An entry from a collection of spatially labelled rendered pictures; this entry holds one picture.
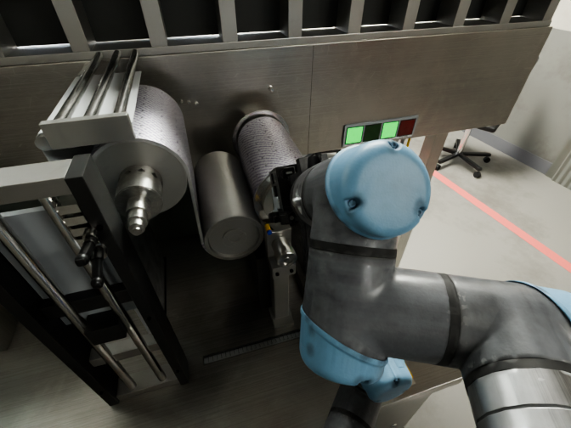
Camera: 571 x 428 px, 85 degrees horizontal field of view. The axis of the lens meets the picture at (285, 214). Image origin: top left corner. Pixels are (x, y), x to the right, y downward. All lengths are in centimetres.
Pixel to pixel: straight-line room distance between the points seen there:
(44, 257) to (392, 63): 87
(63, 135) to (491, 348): 49
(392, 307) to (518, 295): 10
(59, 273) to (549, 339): 54
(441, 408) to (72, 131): 175
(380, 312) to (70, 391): 75
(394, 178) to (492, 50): 96
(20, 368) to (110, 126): 66
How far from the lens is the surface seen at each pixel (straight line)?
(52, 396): 91
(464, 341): 28
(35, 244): 50
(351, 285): 25
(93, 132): 48
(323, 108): 91
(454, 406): 187
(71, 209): 41
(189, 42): 81
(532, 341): 28
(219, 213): 61
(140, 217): 46
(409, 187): 24
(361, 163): 22
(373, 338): 26
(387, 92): 99
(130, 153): 52
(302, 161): 37
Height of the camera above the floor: 162
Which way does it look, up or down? 41 degrees down
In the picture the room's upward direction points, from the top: straight up
